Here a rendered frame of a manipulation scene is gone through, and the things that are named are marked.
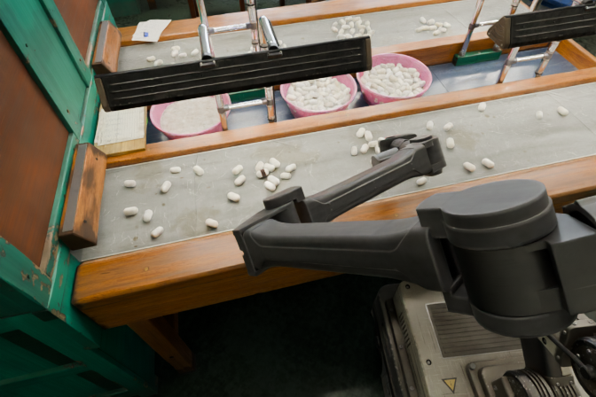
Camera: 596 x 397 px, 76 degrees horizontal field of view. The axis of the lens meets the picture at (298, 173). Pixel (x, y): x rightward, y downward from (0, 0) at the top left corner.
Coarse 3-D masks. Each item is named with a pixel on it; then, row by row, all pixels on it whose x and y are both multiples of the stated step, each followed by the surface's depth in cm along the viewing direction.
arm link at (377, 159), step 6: (414, 138) 84; (420, 138) 81; (426, 138) 80; (390, 150) 88; (396, 150) 87; (372, 156) 88; (378, 156) 87; (384, 156) 87; (390, 156) 86; (372, 162) 90; (378, 162) 86; (426, 174) 83; (432, 174) 82; (438, 174) 81
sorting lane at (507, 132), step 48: (528, 96) 131; (576, 96) 131; (288, 144) 118; (336, 144) 118; (480, 144) 117; (528, 144) 116; (576, 144) 116; (144, 192) 107; (192, 192) 107; (240, 192) 106; (384, 192) 105; (144, 240) 97
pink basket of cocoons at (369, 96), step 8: (376, 56) 144; (384, 56) 144; (392, 56) 144; (400, 56) 144; (408, 56) 143; (408, 64) 143; (416, 64) 141; (424, 72) 139; (424, 80) 138; (424, 88) 136; (368, 96) 134; (376, 96) 130; (384, 96) 128; (416, 96) 128; (368, 104) 139; (376, 104) 135
